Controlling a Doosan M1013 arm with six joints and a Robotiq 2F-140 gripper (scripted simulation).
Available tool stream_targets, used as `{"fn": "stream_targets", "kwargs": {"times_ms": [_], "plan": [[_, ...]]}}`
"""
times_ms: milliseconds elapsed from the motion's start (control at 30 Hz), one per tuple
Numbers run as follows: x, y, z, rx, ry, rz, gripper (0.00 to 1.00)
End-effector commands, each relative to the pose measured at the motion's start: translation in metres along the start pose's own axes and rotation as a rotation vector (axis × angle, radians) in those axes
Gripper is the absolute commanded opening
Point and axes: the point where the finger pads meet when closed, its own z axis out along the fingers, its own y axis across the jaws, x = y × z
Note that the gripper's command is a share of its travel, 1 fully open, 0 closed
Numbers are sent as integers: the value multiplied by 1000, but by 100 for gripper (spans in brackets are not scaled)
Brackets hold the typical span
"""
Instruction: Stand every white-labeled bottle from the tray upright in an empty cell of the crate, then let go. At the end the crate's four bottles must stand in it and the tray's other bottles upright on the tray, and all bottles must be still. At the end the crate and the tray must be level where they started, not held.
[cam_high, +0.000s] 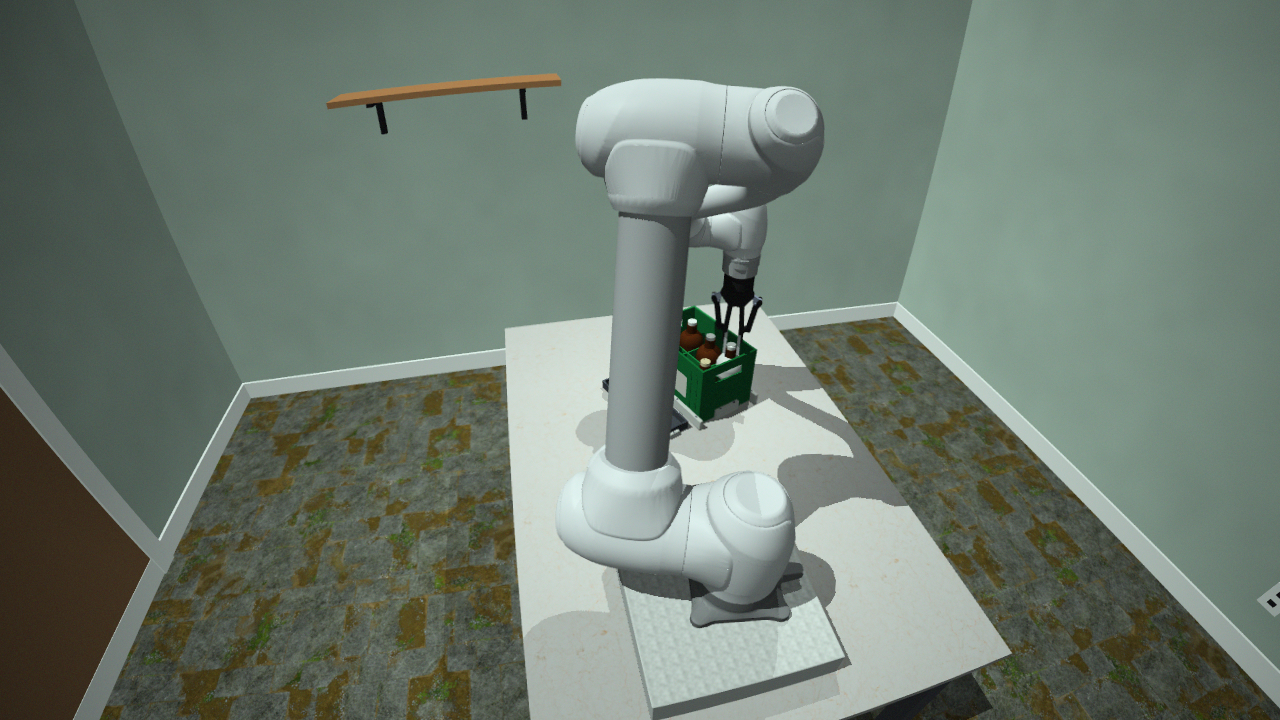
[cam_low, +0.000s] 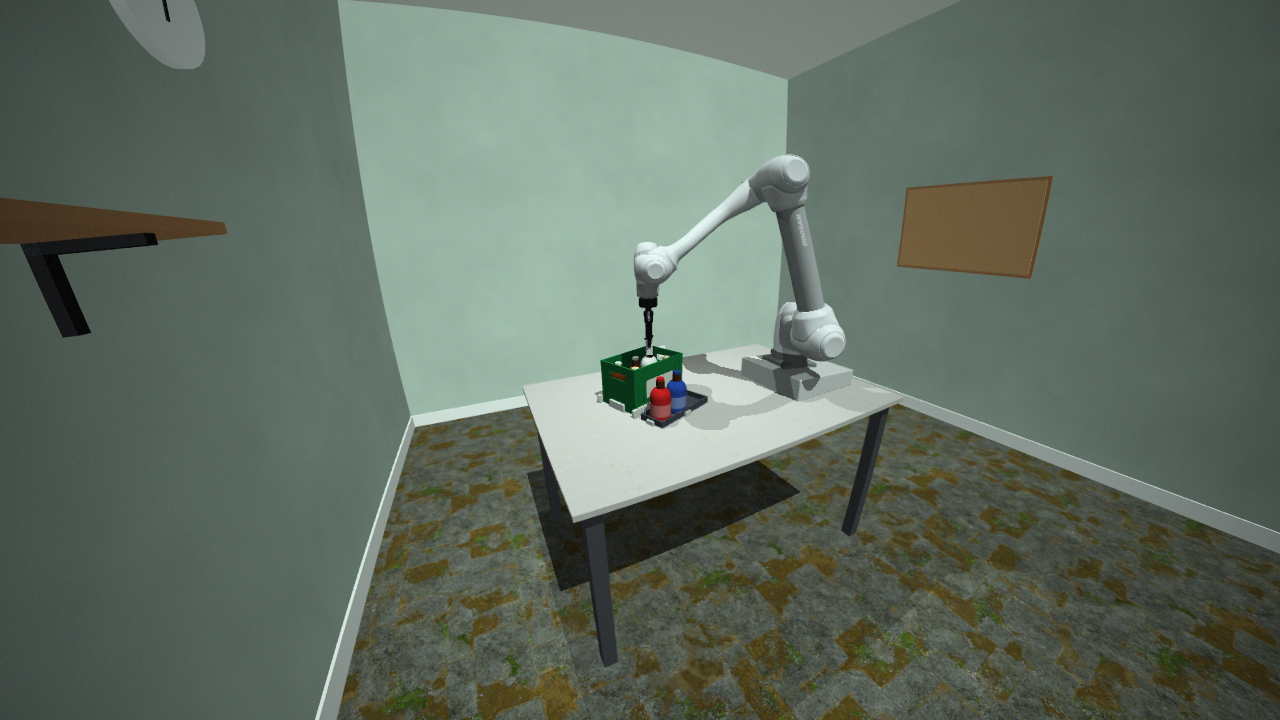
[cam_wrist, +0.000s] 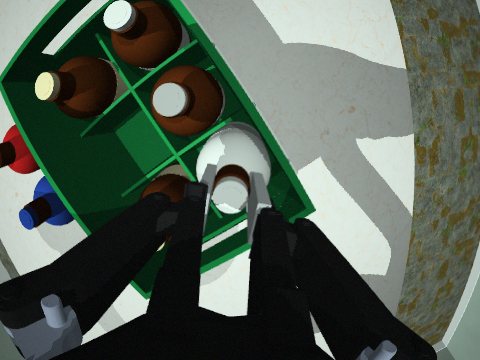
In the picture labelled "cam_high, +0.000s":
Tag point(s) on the brown bottle with white cap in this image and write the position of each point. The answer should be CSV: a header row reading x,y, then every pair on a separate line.
x,y
709,350
691,338

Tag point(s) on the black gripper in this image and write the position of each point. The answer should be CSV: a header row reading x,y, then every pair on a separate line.
x,y
738,299

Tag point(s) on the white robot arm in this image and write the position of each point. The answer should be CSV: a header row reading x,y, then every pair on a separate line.
x,y
657,144

